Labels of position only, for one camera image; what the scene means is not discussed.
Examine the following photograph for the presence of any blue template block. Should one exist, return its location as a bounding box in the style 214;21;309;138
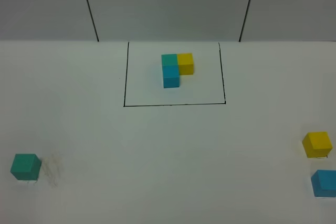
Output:
162;65;180;88

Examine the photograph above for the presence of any green template block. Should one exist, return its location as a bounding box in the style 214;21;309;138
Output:
161;54;178;67

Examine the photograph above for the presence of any yellow template block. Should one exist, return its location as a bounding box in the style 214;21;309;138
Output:
177;53;194;75

